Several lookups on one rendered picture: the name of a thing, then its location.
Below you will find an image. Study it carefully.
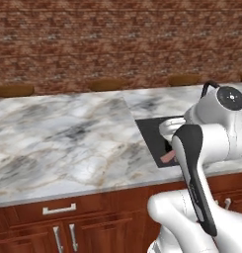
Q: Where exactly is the silver drawer handle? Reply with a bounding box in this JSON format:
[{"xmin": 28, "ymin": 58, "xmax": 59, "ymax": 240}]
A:
[{"xmin": 41, "ymin": 203, "xmax": 78, "ymax": 216}]

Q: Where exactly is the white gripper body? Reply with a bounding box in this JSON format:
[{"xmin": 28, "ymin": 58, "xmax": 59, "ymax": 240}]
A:
[{"xmin": 158, "ymin": 116, "xmax": 188, "ymax": 143}]

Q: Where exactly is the wooden cupboard door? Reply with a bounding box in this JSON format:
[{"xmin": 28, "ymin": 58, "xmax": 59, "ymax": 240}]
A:
[
  {"xmin": 64, "ymin": 211, "xmax": 150, "ymax": 253},
  {"xmin": 220, "ymin": 189, "xmax": 242, "ymax": 215},
  {"xmin": 0, "ymin": 220, "xmax": 67, "ymax": 253}
]

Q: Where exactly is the wooden drawer front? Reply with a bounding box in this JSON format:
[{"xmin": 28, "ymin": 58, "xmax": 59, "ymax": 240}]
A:
[{"xmin": 0, "ymin": 192, "xmax": 105, "ymax": 231}]

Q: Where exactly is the pink oblong object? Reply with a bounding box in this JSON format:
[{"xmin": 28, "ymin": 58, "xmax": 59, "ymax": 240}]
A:
[{"xmin": 159, "ymin": 149, "xmax": 177, "ymax": 164}]

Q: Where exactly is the black tap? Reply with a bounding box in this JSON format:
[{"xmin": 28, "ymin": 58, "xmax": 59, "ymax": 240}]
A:
[{"xmin": 201, "ymin": 80, "xmax": 221, "ymax": 99}]

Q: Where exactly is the wooden panel under sink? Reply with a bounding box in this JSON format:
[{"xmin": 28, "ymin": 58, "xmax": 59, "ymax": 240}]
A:
[{"xmin": 148, "ymin": 171, "xmax": 242, "ymax": 200}]

